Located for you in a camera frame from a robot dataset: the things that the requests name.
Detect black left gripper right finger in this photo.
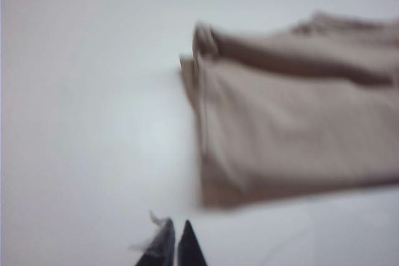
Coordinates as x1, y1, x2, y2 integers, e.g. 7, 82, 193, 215
176, 219, 209, 266

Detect beige T-shirt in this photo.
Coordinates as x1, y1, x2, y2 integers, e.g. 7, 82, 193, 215
179, 10, 399, 210

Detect taped black left gripper left finger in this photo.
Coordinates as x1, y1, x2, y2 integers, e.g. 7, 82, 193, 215
129, 209, 176, 266

